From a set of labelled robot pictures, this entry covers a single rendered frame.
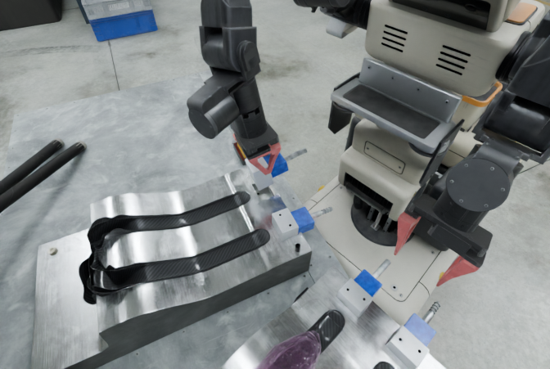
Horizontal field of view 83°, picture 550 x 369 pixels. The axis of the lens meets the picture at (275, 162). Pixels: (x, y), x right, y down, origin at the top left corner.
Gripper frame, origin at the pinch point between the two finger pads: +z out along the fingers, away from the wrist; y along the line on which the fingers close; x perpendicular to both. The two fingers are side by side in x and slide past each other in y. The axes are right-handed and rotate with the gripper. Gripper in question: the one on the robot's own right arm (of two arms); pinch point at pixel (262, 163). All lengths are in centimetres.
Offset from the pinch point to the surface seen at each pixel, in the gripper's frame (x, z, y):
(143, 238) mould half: -26.8, 1.7, 3.5
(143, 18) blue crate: -9, 43, -315
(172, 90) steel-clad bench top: -11, 8, -64
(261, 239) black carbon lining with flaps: -6.8, 9.2, 10.4
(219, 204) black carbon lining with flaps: -11.6, 7.4, -1.4
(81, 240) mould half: -40.5, 4.8, -6.4
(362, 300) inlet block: 4.2, 13.4, 28.5
